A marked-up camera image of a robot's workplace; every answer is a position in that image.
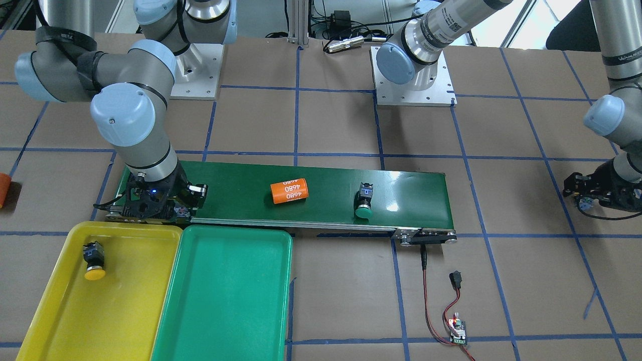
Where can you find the yellow plastic tray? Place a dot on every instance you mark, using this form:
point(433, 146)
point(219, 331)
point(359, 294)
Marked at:
point(113, 318)

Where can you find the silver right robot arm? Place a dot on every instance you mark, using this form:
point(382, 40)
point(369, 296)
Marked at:
point(129, 93)

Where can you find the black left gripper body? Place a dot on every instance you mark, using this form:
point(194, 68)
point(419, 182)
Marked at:
point(616, 191)

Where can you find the green conveyor belt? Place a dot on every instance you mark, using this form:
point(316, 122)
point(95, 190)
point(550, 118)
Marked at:
point(412, 207)

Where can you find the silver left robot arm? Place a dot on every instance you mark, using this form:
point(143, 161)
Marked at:
point(586, 106)

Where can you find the orange cylinder with 4680 label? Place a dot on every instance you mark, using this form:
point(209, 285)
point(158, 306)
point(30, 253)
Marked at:
point(289, 191)

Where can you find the plain orange cylinder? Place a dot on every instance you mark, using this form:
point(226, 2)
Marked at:
point(5, 182)

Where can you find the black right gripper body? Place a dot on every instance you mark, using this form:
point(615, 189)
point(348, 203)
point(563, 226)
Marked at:
point(181, 191)

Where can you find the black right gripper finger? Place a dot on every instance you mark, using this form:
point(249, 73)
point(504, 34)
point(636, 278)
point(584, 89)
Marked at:
point(197, 195)

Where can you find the aluminium frame post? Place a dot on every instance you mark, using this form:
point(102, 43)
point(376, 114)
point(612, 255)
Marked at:
point(298, 13)

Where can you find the small motor controller board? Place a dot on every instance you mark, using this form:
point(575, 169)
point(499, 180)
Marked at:
point(457, 331)

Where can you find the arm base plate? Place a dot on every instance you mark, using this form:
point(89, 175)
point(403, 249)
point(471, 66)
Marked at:
point(430, 87)
point(198, 72)

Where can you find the black power adapter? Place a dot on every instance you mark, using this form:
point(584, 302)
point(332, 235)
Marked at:
point(339, 21)

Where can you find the green plastic tray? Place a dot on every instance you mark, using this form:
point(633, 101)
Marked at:
point(227, 297)

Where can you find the green push button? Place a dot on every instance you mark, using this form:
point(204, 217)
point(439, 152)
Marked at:
point(363, 200)

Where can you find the silver metal connector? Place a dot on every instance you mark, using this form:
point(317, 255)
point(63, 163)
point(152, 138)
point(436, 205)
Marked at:
point(336, 46)

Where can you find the yellow push button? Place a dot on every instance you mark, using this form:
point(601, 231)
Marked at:
point(94, 256)
point(584, 204)

